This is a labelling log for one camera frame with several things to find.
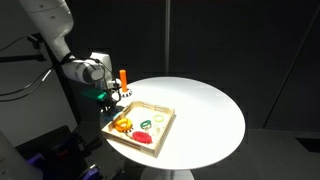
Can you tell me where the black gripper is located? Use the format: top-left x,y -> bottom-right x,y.
99,99 -> 116,112

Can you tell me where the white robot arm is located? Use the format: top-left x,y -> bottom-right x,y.
18,0 -> 121,112

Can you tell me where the wooden tray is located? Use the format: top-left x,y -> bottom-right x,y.
102,101 -> 175,157

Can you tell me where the orange peg striped base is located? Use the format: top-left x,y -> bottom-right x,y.
119,69 -> 132,97

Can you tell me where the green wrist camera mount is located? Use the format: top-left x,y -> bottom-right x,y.
81,88 -> 107,101

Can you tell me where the orange ring toy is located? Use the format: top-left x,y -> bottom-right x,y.
114,118 -> 132,132

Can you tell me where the dark green ring toy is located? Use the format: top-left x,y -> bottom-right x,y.
140,120 -> 151,129

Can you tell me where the red ring toy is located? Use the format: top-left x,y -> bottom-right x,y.
132,131 -> 152,144

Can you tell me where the lime green ring toy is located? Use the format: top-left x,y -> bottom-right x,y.
153,114 -> 164,122

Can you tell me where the clear ring toy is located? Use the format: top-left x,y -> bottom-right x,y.
148,125 -> 161,136

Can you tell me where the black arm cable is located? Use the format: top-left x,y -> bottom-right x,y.
0,34 -> 122,103

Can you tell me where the white table pedestal base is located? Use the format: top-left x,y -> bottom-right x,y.
140,167 -> 195,180

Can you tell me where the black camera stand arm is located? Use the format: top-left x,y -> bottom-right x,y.
0,33 -> 46,63

